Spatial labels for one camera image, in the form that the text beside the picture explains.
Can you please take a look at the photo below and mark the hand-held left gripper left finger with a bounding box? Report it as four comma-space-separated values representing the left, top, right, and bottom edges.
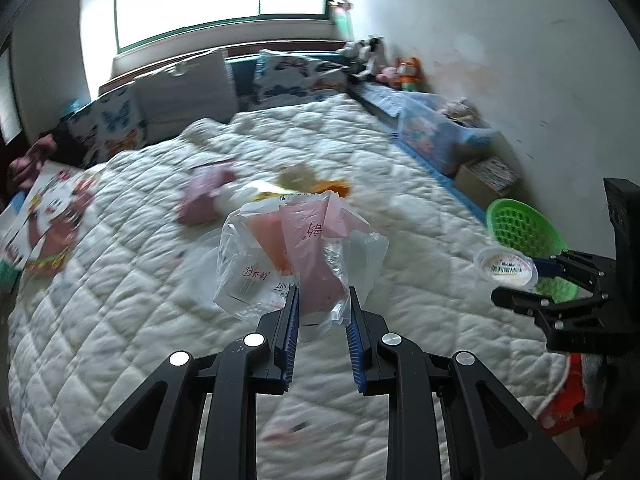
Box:
57, 285, 301, 480

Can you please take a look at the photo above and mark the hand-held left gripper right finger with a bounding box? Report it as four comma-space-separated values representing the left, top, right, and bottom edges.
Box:
347, 286, 583, 480

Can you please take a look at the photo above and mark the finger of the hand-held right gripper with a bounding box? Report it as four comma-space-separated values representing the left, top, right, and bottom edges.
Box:
491, 286, 610, 332
531, 250, 617, 291

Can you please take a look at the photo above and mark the small plastic pudding cup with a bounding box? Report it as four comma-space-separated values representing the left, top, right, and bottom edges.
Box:
472, 245, 540, 288

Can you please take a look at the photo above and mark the green plastic basket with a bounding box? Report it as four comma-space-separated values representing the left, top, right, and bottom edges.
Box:
486, 198, 583, 306

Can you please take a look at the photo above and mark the clear plastic bag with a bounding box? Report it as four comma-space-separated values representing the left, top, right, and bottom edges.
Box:
212, 190, 390, 331

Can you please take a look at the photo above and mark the orange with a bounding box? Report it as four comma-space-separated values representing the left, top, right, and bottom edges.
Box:
315, 178, 353, 198

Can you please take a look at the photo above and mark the cartoon picture book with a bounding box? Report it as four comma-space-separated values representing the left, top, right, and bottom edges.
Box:
0, 166, 101, 275
475, 156, 521, 191

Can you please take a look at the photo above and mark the red plastic stool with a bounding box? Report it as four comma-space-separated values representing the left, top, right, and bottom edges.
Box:
537, 355, 601, 436

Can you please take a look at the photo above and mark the cardboard box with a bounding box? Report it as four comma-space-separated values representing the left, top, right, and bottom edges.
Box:
454, 156, 521, 211

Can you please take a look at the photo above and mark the white quilt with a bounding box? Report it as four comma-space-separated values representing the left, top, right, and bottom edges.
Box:
7, 95, 566, 480

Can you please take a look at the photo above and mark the clear storage box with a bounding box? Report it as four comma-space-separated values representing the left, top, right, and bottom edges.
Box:
397, 95, 501, 176

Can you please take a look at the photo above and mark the beige cloth bundle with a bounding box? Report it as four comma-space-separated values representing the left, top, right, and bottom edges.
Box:
437, 97, 483, 123

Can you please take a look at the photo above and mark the orange fox plush toy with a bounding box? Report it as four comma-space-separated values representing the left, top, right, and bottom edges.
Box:
395, 57, 423, 93

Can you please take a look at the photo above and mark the butterfly print pillow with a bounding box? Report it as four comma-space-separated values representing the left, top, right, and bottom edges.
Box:
65, 85, 151, 168
252, 50, 351, 108

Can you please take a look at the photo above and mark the grey pillow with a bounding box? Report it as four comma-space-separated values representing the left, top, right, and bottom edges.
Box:
135, 49, 241, 146

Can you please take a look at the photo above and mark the teal box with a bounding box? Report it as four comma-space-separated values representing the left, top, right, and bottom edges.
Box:
0, 259, 23, 293

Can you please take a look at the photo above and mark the wooden bed headboard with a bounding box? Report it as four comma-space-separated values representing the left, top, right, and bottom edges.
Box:
97, 42, 351, 96

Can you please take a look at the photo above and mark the pink clothing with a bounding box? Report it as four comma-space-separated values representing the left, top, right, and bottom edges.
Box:
7, 135, 58, 191

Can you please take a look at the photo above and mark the green pinwheel toy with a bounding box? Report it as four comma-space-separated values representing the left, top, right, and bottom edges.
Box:
327, 0, 356, 41

